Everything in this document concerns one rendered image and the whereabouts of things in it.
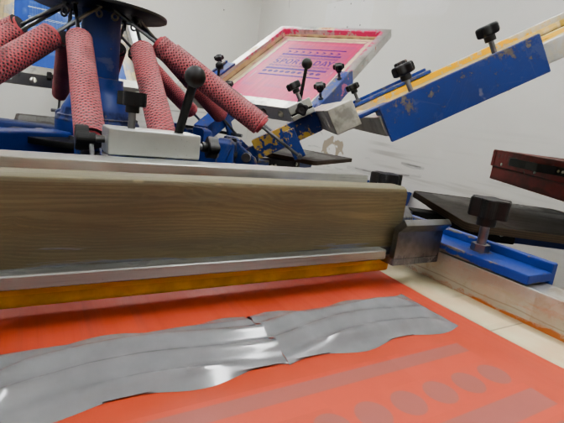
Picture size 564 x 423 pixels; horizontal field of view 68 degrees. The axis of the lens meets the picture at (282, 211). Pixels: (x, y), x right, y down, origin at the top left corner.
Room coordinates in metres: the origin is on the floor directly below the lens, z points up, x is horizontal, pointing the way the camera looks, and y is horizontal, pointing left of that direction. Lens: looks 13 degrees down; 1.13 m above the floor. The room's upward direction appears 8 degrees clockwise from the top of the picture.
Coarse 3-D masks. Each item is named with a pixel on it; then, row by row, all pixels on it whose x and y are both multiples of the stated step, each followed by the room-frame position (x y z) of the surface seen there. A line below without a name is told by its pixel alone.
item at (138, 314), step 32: (0, 320) 0.26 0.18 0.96; (32, 320) 0.27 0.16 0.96; (64, 320) 0.27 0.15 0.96; (96, 320) 0.28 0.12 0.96; (128, 320) 0.29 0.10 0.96; (160, 320) 0.29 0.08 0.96; (192, 320) 0.30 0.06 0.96; (0, 352) 0.23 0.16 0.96; (224, 384) 0.22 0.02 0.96; (256, 384) 0.23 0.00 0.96; (96, 416) 0.18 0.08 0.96; (128, 416) 0.19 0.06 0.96
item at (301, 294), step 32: (224, 288) 0.37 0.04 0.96; (256, 288) 0.38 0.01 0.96; (288, 288) 0.39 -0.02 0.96; (320, 288) 0.40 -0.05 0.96; (352, 288) 0.41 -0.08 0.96; (384, 288) 0.42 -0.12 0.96; (352, 352) 0.28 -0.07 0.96; (384, 352) 0.29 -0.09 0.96; (480, 352) 0.31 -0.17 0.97; (512, 352) 0.31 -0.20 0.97; (544, 384) 0.27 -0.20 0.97
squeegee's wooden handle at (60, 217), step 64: (0, 192) 0.26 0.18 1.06; (64, 192) 0.28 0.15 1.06; (128, 192) 0.30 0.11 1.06; (192, 192) 0.33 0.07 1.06; (256, 192) 0.36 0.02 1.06; (320, 192) 0.39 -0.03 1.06; (384, 192) 0.44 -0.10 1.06; (0, 256) 0.26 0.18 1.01; (64, 256) 0.28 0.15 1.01; (128, 256) 0.30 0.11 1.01; (192, 256) 0.33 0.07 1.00
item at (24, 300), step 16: (288, 272) 0.39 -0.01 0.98; (304, 272) 0.40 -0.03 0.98; (320, 272) 0.41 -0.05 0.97; (336, 272) 0.42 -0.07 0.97; (352, 272) 0.44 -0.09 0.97; (112, 288) 0.30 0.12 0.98; (128, 288) 0.31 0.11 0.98; (144, 288) 0.32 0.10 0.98; (160, 288) 0.32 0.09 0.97; (176, 288) 0.33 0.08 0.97; (192, 288) 0.34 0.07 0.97; (0, 304) 0.27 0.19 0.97; (16, 304) 0.27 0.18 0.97; (32, 304) 0.28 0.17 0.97; (48, 304) 0.28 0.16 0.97
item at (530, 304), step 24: (408, 264) 0.50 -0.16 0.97; (432, 264) 0.47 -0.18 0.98; (456, 264) 0.45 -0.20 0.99; (456, 288) 0.44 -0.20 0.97; (480, 288) 0.42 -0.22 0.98; (504, 288) 0.40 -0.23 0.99; (528, 288) 0.38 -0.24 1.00; (552, 288) 0.39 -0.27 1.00; (504, 312) 0.39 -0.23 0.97; (528, 312) 0.37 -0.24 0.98; (552, 312) 0.36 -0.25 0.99; (552, 336) 0.35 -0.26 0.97
